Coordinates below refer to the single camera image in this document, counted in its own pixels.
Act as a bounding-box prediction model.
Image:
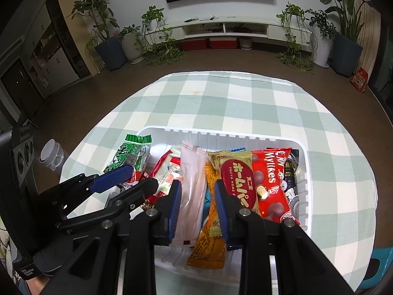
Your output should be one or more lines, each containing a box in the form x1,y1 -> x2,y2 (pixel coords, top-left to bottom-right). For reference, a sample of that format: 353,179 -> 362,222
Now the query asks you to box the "bushy plant in white pot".
305,9 -> 337,68

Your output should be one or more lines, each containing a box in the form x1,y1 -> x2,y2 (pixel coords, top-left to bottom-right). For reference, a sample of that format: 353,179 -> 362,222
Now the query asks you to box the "red storage box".
181,38 -> 209,51
210,37 -> 238,50

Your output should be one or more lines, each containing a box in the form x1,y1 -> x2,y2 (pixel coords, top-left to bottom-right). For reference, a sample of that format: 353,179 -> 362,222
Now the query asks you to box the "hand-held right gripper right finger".
214,179 -> 357,295

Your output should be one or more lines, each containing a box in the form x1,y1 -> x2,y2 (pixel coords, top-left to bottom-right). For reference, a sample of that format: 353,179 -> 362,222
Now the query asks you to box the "green snack packet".
103,133 -> 153,176

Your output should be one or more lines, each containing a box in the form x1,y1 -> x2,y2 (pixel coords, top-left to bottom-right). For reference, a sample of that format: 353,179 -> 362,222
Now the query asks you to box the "red chocolate ball bag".
252,147 -> 301,226

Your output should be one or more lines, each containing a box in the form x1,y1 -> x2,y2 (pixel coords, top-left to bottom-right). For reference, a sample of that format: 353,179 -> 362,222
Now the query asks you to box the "white red-edged snack packet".
152,149 -> 182,197

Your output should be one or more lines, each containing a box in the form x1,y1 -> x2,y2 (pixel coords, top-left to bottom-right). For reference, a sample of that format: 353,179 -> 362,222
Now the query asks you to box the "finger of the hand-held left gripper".
55,178 -> 159,237
38,165 -> 135,222

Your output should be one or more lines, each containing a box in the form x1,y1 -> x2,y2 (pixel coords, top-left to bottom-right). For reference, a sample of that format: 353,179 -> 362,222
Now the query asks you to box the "person's left hand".
23,275 -> 53,295

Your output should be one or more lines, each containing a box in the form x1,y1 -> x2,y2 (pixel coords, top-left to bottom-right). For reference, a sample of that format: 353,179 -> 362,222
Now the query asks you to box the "small-leaved tree in dark pot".
71,0 -> 128,71

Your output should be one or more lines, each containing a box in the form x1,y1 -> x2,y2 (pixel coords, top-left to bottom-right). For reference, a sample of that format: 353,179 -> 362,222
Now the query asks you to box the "white plastic tray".
106,125 -> 309,279

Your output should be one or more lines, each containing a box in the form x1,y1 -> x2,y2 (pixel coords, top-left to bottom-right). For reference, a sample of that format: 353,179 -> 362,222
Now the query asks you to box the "teal plastic stool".
364,246 -> 393,286

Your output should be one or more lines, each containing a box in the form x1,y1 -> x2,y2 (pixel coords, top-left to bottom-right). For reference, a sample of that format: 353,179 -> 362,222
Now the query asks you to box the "orange snack packet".
187,161 -> 228,269

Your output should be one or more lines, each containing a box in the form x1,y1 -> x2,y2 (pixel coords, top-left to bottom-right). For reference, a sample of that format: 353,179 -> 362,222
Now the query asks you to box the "beige curtain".
353,0 -> 381,80

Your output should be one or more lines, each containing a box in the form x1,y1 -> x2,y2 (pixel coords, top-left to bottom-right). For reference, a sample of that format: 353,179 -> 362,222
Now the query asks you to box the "white television cabinet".
144,15 -> 310,53

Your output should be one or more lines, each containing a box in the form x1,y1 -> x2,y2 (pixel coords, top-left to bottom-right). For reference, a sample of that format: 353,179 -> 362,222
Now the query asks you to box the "white waste bin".
39,139 -> 65,177

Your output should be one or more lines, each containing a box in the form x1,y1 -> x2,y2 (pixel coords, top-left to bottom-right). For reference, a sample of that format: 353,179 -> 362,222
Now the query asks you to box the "plant in white ribbed pot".
118,26 -> 146,65

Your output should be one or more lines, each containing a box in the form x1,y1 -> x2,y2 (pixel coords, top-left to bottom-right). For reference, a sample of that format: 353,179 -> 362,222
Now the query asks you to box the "black snack packet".
281,149 -> 303,222

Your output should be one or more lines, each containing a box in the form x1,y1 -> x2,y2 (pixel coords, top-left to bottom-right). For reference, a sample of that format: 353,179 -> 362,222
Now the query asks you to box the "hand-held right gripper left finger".
40,179 -> 183,295

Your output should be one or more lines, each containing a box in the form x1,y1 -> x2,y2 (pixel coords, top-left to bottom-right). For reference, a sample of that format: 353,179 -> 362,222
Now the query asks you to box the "red and cream biscuit packet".
207,150 -> 261,219

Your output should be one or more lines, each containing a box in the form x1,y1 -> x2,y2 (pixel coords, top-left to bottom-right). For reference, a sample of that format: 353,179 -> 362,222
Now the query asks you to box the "trailing vine plant on stand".
276,2 -> 315,74
141,5 -> 186,66

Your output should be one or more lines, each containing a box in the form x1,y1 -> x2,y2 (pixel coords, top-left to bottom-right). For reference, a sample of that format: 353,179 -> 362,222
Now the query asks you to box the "broad-leaved plant in dark pot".
315,0 -> 366,78

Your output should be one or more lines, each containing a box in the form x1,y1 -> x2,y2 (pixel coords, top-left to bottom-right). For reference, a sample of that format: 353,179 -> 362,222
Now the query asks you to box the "small red snack packet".
124,172 -> 151,191

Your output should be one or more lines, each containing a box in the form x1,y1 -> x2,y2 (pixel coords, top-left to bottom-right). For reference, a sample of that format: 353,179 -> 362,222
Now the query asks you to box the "pink snack packet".
172,141 -> 209,246

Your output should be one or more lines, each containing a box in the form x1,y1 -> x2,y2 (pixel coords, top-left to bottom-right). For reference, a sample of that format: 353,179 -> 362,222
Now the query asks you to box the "red bag on floor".
350,68 -> 369,93

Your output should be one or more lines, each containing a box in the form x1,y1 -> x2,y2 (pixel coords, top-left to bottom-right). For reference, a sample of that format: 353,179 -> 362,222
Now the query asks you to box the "glass sliding door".
367,3 -> 393,120

